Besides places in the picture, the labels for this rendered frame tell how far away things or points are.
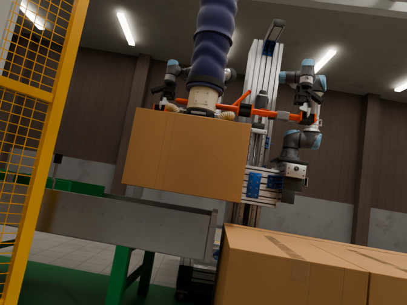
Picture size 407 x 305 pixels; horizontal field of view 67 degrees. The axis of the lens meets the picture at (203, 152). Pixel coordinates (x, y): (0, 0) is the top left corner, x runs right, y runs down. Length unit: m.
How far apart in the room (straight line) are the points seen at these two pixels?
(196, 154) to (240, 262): 0.74
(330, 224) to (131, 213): 7.24
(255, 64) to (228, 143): 1.22
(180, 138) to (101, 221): 0.54
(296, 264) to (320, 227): 7.31
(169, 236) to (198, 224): 0.14
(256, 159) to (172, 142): 0.98
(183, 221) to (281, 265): 0.56
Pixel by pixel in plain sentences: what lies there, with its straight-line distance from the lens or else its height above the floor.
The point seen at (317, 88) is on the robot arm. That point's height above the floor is 1.56.
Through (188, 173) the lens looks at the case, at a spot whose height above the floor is 0.78.
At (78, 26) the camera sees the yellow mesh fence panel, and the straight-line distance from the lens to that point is 1.63.
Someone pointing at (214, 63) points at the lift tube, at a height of 1.42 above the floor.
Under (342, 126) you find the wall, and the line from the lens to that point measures 8.72.
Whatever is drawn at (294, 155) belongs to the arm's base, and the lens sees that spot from 2.31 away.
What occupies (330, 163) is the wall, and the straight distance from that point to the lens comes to 8.42.
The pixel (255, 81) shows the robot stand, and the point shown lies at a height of 1.66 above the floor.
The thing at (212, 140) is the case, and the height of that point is 0.96.
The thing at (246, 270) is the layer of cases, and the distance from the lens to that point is 0.95.
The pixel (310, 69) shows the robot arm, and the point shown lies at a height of 1.49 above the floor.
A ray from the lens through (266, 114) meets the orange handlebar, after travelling 1.78.
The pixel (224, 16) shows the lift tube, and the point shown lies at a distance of 1.92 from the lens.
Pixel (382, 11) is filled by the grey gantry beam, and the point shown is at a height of 3.10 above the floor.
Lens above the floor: 0.67
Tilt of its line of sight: 8 degrees up
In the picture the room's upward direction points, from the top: 9 degrees clockwise
